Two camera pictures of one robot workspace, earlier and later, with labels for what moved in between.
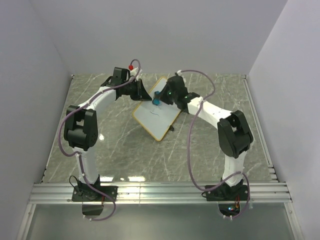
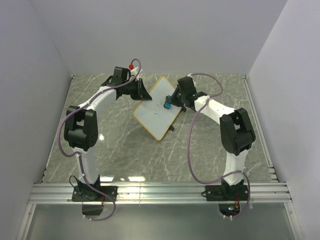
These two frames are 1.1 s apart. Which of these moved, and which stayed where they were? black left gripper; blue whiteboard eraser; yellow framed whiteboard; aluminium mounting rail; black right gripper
Moved: black right gripper; blue whiteboard eraser
Stayed: black left gripper; aluminium mounting rail; yellow framed whiteboard
